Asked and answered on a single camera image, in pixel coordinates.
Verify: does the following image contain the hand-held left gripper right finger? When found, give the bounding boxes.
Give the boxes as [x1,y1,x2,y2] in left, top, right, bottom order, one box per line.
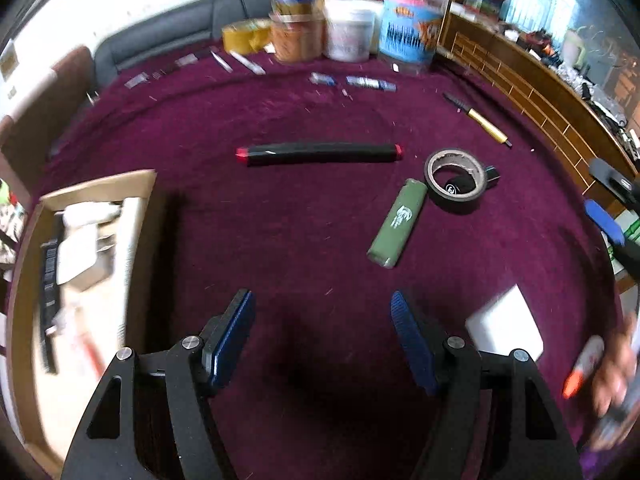
[391,290,583,480]

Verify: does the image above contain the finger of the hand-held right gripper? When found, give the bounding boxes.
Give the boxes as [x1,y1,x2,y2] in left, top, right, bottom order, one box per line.
[583,198,640,283]
[588,157,640,198]

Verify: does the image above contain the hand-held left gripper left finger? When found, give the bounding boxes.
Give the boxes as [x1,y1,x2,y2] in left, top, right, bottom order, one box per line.
[60,288,257,480]

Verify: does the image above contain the white charger adapter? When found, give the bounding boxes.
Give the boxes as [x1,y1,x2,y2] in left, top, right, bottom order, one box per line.
[464,283,545,362]
[54,201,121,292]

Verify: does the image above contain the grey black marker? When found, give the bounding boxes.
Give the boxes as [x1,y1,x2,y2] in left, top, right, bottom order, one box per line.
[444,164,502,197]

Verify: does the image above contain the cardboard box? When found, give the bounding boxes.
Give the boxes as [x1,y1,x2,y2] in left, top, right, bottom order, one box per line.
[7,169,159,480]

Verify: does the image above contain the orange marker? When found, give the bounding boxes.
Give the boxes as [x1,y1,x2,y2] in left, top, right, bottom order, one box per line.
[562,334,607,401]

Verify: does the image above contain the black marker white end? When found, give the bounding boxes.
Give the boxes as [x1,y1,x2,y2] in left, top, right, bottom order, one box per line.
[39,212,65,376]

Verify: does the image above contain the person's right hand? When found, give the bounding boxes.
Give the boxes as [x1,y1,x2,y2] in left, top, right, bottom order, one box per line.
[594,310,640,418]

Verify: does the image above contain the clutter pile on counter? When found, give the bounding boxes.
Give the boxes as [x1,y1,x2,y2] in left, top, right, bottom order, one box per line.
[505,25,640,161]

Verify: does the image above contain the wooden counter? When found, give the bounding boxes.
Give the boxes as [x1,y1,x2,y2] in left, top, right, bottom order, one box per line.
[435,0,640,206]

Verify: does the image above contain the green lighter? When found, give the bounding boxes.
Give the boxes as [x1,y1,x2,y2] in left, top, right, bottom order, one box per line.
[367,178,429,269]

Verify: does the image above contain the pale tumbler cup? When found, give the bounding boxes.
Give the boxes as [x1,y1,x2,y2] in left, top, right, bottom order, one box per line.
[562,29,589,70]

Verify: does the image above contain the yellow black pen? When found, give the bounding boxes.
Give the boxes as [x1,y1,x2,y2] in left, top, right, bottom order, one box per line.
[442,92,514,149]

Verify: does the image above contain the black tape roll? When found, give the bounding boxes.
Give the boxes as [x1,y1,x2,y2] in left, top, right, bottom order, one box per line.
[423,148,487,215]

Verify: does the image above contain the black marker red caps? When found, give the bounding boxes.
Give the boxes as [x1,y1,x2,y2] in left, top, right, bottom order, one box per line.
[235,142,404,166]

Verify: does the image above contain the clear jar blue label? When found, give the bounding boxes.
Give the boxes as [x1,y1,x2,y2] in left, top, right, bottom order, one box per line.
[378,0,447,74]

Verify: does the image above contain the brown chair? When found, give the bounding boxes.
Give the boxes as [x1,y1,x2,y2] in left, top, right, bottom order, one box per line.
[0,45,97,201]

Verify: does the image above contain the white plastic jar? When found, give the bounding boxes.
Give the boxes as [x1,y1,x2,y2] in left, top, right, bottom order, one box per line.
[323,0,376,64]

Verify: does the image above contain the yellow tape roll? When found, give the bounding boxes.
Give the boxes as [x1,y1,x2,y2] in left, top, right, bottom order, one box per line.
[221,18,274,55]

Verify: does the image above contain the orange plastic jar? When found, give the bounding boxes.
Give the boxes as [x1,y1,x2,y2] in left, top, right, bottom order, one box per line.
[269,7,326,65]

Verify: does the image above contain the dark grey sofa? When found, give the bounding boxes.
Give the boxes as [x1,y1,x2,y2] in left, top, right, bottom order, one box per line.
[94,0,281,93]

